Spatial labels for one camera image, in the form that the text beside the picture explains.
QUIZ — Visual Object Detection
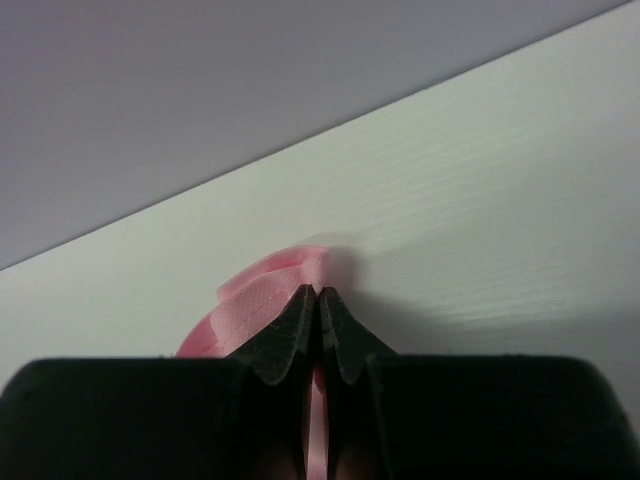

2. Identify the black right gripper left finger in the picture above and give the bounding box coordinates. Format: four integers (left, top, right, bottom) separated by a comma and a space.
1, 285, 315, 479

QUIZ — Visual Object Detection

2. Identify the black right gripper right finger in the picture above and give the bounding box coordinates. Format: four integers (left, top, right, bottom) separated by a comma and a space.
318, 287, 639, 479

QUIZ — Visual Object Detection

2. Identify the pink t-shirt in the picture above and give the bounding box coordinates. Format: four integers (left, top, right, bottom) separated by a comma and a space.
174, 246, 331, 480

